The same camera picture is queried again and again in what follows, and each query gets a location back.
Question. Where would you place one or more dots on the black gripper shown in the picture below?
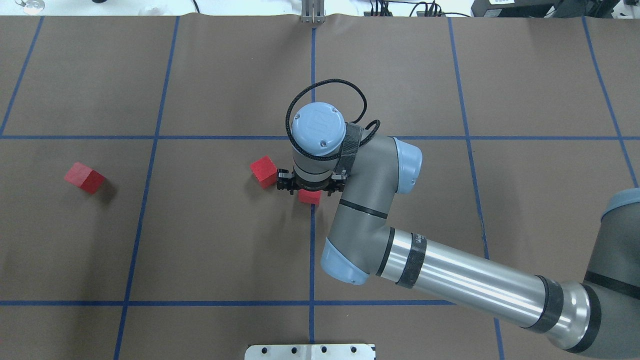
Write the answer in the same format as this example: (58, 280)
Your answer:
(286, 182)

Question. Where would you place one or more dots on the red block placed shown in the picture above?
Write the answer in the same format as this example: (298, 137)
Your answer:
(265, 172)
(309, 197)

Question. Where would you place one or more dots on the red block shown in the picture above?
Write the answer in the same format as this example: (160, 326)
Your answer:
(85, 178)

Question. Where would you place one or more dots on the black equipment on back bench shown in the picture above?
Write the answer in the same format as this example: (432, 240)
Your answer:
(562, 9)

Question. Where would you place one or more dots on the metal clamp at table edge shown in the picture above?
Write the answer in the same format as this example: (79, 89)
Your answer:
(313, 12)

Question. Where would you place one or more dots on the white metal camera stand base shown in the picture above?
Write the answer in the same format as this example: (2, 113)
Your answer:
(327, 351)

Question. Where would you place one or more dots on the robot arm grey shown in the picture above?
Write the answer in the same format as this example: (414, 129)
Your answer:
(523, 184)

